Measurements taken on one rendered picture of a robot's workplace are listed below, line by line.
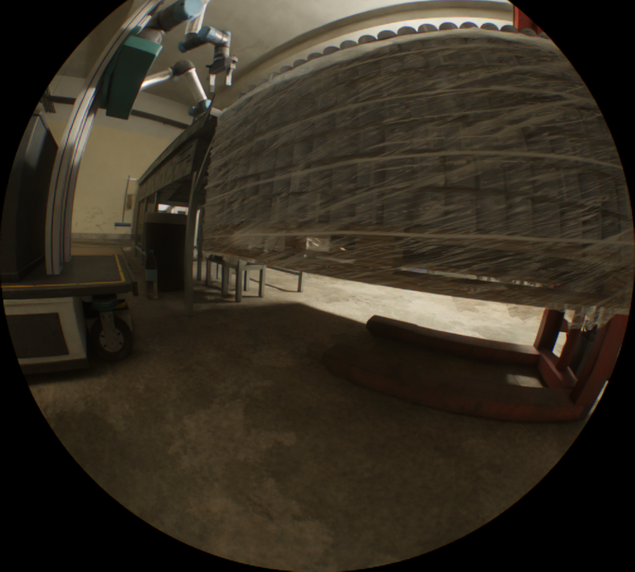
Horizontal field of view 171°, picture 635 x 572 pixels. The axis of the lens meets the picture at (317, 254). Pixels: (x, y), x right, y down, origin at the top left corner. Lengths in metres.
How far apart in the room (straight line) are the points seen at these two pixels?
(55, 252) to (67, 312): 0.24
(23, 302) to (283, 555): 0.84
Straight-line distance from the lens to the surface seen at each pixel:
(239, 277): 1.51
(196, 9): 1.04
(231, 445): 0.61
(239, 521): 0.53
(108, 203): 7.36
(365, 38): 0.81
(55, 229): 0.93
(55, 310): 0.80
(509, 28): 0.85
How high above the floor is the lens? 0.51
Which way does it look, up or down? 5 degrees down
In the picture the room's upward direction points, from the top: 6 degrees clockwise
